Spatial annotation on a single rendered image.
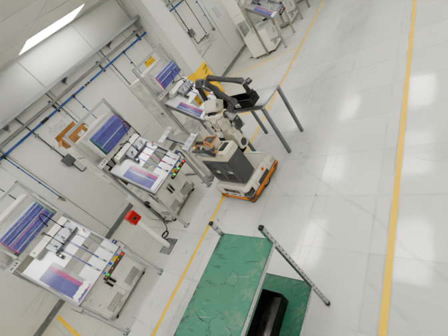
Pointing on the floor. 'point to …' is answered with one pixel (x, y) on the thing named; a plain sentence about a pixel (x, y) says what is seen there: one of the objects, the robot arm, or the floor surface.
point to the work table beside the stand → (265, 94)
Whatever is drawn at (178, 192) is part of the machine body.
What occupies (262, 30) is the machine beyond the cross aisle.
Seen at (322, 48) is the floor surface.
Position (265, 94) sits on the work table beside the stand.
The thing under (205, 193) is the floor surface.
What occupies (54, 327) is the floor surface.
